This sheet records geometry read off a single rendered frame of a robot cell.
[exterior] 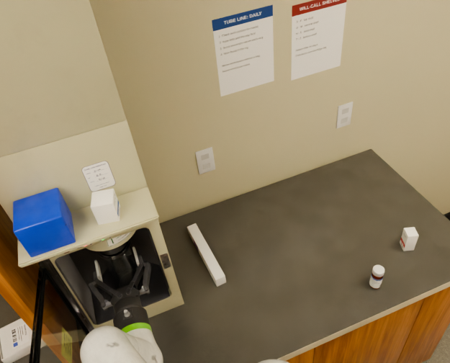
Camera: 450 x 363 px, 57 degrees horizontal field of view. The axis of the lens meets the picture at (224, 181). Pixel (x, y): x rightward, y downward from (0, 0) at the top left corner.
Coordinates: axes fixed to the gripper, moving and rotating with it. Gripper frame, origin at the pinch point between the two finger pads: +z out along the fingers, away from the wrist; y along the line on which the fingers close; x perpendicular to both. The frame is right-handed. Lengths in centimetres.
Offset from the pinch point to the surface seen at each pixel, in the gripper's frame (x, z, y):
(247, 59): -35, 35, -62
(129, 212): -31.9, -15.1, -9.5
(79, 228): -31.9, -14.7, 2.4
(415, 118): 19, 36, -145
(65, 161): -46.3, -8.0, 0.0
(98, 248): -13.6, -5.3, 2.3
